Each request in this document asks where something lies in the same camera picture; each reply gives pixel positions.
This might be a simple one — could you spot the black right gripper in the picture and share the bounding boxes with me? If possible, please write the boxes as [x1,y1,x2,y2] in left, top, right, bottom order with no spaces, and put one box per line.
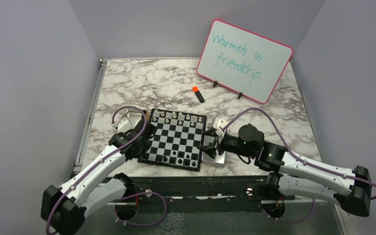
[196,129,255,159]

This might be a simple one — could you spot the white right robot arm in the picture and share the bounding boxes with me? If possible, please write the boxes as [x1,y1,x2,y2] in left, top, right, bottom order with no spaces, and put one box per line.
[197,124,372,217]

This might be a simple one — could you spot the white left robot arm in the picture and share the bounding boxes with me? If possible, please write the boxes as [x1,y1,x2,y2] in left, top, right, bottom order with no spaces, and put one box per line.
[40,118,157,235]

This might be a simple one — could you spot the black white chess board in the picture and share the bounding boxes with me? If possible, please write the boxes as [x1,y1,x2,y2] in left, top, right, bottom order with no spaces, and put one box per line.
[138,109,207,171]

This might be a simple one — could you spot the silver tin lid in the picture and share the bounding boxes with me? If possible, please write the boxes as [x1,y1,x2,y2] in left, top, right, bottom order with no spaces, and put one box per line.
[201,122,231,167]

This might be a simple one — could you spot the gold tin box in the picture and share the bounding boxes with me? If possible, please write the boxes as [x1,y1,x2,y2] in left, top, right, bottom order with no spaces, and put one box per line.
[122,109,144,131]

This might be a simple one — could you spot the orange black highlighter marker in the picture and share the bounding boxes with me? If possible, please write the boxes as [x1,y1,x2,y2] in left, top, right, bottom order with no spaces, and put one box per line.
[192,86,205,103]

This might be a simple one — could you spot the pink framed whiteboard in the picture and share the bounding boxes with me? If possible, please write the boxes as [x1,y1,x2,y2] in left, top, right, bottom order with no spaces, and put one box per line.
[196,19,294,104]

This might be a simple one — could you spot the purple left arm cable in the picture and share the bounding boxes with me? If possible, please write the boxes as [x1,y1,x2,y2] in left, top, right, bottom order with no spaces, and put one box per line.
[45,106,167,235]

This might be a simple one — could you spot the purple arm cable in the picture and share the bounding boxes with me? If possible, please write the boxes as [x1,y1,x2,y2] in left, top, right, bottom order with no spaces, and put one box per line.
[45,106,167,235]
[220,107,376,224]

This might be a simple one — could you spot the black mounting base rail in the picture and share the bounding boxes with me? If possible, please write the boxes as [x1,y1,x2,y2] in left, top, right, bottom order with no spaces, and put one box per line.
[100,175,296,215]

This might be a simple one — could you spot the aluminium side rail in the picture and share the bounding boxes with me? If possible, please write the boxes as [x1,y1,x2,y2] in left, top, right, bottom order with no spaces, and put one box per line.
[73,59,108,173]

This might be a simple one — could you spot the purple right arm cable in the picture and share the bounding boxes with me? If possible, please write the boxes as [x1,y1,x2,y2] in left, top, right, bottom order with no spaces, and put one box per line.
[220,107,376,224]

